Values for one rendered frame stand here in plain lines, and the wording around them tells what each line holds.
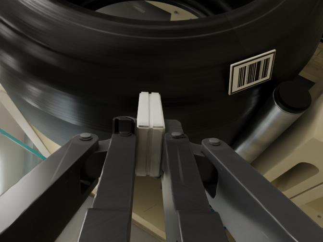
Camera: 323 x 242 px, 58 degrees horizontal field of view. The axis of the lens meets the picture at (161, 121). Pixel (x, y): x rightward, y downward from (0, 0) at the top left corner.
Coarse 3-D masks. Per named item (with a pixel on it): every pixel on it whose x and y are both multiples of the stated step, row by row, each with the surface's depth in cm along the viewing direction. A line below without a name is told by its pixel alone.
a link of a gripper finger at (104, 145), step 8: (104, 144) 15; (136, 144) 15; (96, 152) 14; (104, 152) 14; (88, 160) 14; (96, 160) 14; (104, 160) 14; (88, 168) 14; (96, 168) 14; (80, 176) 14; (88, 176) 14; (96, 176) 14
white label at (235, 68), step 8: (256, 56) 32; (264, 56) 33; (272, 56) 33; (232, 64) 32; (240, 64) 32; (248, 64) 32; (256, 64) 33; (264, 64) 34; (272, 64) 34; (232, 72) 32; (240, 72) 33; (248, 72) 33; (256, 72) 34; (264, 72) 34; (232, 80) 33; (240, 80) 33; (248, 80) 34; (256, 80) 34; (264, 80) 35; (232, 88) 34; (240, 88) 34
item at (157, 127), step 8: (152, 96) 20; (160, 96) 21; (152, 104) 19; (160, 104) 19; (152, 112) 17; (160, 112) 17; (152, 120) 16; (160, 120) 16; (152, 128) 15; (160, 128) 15; (152, 136) 15; (160, 136) 15; (152, 144) 15; (160, 144) 15; (152, 152) 15; (160, 152) 16; (152, 160) 16; (160, 160) 16; (152, 168) 16; (160, 168) 16; (152, 176) 16
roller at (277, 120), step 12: (288, 84) 36; (300, 84) 36; (276, 96) 35; (288, 96) 35; (300, 96) 35; (264, 108) 38; (276, 108) 36; (288, 108) 35; (300, 108) 34; (252, 120) 43; (264, 120) 39; (276, 120) 37; (288, 120) 36; (252, 132) 43; (264, 132) 40; (276, 132) 39; (240, 144) 47; (252, 144) 44; (264, 144) 43; (252, 156) 48
